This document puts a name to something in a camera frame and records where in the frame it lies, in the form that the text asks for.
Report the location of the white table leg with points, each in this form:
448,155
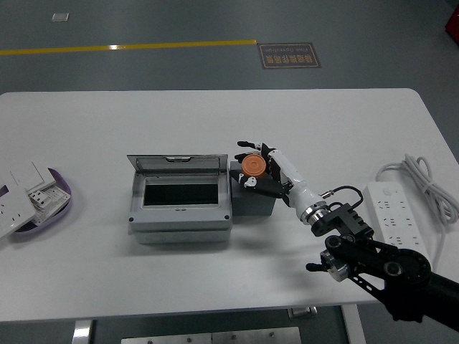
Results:
353,326
81,333

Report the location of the red object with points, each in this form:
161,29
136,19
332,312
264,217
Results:
453,25

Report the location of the grey enclosure box clear lid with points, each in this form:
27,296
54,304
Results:
179,229

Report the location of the white wall switch plate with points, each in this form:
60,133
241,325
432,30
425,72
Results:
30,175

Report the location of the metal bracket under table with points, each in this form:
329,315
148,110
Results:
302,312

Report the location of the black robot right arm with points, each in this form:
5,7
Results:
394,265

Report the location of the purple tray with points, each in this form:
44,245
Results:
61,215

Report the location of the brown floor sign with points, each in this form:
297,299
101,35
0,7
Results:
288,55

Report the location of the white wall socket plate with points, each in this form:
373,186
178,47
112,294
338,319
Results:
14,211

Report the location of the grey metal base plate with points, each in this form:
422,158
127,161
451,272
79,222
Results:
211,337

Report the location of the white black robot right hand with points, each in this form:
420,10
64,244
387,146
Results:
294,182

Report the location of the white power strip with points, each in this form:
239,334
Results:
391,208

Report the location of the orange cylinder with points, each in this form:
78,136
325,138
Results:
253,165

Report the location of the white breaker module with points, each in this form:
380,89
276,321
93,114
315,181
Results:
44,199

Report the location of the small silver floor plate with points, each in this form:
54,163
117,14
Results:
60,17

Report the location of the yellow floor tape line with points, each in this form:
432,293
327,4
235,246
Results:
125,47

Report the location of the dark grey cube with hole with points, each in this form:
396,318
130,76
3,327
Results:
251,205

